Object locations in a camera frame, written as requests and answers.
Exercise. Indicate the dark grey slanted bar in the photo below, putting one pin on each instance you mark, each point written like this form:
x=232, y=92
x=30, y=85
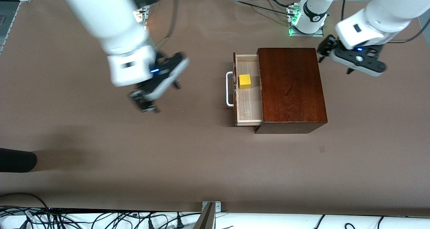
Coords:
x=205, y=219

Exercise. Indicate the dark brown wooden cabinet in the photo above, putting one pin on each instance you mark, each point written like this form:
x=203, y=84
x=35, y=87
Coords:
x=292, y=88

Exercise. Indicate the black power plug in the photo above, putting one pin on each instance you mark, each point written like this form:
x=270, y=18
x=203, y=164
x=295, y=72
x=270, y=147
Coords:
x=151, y=225
x=179, y=224

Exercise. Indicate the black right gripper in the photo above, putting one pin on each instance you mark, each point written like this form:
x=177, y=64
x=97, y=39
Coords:
x=142, y=102

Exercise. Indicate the small metal edge bracket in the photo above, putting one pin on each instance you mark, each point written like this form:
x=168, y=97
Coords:
x=217, y=205

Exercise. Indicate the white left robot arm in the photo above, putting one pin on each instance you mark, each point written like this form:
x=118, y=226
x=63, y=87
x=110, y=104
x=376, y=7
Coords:
x=376, y=17

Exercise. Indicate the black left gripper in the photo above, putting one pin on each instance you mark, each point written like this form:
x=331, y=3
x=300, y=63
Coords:
x=326, y=45

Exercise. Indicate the yellow wooden block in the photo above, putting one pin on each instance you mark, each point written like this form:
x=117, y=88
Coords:
x=245, y=81

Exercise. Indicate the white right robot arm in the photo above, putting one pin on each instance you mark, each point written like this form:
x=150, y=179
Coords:
x=111, y=24

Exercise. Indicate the black ribbed cylinder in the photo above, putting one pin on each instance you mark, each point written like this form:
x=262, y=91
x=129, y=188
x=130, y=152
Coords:
x=16, y=160

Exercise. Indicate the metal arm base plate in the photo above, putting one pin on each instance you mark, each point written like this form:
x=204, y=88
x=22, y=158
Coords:
x=304, y=34

